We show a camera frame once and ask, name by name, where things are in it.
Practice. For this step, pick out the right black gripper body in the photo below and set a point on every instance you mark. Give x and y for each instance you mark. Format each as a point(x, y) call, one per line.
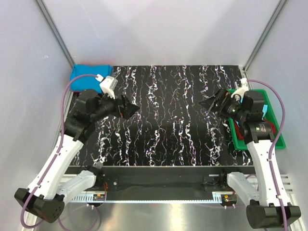
point(230, 108)

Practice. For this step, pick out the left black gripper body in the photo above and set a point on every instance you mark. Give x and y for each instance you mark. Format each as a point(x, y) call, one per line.
point(110, 106)

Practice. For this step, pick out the bright blue t shirt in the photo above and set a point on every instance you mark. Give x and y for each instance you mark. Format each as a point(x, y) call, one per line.
point(89, 77)

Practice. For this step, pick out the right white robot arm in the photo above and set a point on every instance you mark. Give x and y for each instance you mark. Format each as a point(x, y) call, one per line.
point(268, 206)

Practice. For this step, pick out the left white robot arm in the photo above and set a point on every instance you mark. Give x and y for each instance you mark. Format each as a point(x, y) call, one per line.
point(45, 197)

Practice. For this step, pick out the light cyan t shirt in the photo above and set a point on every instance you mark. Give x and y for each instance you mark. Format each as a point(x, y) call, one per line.
point(264, 111)

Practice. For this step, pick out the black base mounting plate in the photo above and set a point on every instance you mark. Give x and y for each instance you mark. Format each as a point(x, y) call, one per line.
point(170, 179)

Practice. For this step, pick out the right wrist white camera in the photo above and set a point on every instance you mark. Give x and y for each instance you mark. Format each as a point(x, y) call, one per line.
point(239, 92)

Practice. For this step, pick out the left aluminium frame post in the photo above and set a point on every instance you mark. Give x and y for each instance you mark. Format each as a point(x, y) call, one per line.
point(54, 30)

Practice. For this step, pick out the aluminium frame post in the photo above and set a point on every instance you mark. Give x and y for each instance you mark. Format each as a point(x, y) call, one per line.
point(54, 30)
point(265, 33)

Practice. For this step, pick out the slotted grey cable duct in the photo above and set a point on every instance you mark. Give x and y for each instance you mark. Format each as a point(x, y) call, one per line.
point(152, 198)

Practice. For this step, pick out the right aluminium frame post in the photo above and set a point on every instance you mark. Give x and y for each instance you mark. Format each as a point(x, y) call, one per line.
point(265, 33)

